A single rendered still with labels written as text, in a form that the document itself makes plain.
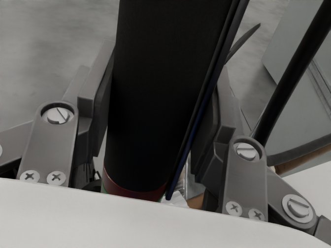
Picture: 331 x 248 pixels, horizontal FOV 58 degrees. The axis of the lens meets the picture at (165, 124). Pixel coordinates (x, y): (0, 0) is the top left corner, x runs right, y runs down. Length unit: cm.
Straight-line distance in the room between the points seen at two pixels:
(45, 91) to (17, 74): 31
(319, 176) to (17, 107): 212
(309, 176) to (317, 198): 4
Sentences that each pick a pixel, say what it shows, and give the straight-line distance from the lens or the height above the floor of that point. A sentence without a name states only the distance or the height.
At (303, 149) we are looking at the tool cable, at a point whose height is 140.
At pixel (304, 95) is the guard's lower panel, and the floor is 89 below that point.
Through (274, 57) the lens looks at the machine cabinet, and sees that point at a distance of 333.
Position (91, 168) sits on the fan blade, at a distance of 53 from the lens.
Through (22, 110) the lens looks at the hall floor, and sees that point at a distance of 237.
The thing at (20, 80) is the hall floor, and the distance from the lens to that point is 265.
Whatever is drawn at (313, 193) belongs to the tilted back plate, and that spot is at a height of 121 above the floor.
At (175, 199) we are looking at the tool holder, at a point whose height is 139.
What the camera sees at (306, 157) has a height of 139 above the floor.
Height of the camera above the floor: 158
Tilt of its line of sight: 43 degrees down
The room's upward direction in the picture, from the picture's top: 16 degrees clockwise
